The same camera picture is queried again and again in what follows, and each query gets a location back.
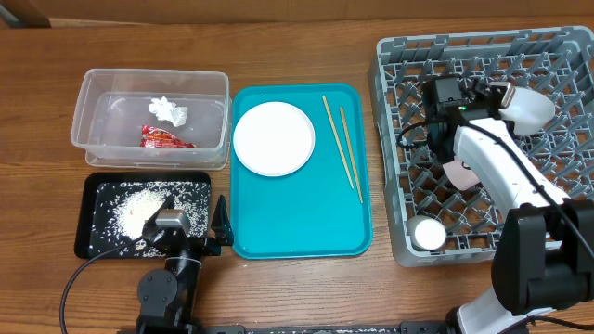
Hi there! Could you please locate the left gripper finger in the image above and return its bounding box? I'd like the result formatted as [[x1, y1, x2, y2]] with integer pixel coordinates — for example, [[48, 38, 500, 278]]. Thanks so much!
[[147, 195, 174, 223], [211, 195, 234, 246]]

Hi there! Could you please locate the pile of rice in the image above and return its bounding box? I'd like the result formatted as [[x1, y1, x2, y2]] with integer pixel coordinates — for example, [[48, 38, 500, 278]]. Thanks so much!
[[87, 181, 211, 257]]

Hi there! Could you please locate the grey bowl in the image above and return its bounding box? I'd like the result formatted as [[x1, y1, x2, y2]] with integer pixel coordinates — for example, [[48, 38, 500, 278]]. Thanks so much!
[[499, 86, 555, 135]]

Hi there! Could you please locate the red snack wrapper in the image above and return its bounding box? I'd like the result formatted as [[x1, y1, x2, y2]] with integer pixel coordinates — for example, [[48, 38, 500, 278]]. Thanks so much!
[[140, 125, 197, 148]]

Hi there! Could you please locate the white tissue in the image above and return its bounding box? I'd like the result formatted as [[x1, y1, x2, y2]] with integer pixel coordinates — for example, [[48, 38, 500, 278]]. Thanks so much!
[[148, 96, 187, 127]]

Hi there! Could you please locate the wooden chopstick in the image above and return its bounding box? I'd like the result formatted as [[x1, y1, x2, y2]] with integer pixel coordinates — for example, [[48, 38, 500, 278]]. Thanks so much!
[[340, 106, 363, 204], [322, 95, 354, 189]]

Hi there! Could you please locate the small white cup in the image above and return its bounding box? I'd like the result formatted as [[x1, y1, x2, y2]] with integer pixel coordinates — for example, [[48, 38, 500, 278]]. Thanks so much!
[[407, 215, 446, 251]]

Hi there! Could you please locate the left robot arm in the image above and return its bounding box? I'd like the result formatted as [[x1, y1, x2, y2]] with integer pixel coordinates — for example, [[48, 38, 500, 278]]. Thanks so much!
[[135, 196, 234, 333]]

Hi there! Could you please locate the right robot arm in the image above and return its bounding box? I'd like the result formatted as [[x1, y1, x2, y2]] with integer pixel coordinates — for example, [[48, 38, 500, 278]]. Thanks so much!
[[421, 76, 593, 333]]

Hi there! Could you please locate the grey dishwasher rack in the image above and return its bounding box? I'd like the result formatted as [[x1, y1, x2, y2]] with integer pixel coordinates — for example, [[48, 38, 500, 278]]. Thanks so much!
[[368, 26, 593, 267]]

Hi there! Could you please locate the black tray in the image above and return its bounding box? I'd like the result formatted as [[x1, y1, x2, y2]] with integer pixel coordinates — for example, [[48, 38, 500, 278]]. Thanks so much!
[[74, 172, 211, 259]]

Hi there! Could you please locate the large white plate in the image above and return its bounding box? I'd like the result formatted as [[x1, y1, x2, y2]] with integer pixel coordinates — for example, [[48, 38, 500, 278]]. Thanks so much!
[[232, 101, 317, 178]]

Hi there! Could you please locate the teal serving tray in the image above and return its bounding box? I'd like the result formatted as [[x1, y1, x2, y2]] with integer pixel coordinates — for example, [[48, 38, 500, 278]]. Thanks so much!
[[230, 83, 373, 260]]

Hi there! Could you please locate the clear plastic bin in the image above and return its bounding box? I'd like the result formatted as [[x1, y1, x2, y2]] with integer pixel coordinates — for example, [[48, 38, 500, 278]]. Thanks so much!
[[71, 69, 231, 171]]

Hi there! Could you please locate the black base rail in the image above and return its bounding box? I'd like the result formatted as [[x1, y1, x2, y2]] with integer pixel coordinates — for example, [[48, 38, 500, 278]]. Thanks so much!
[[205, 321, 456, 334]]

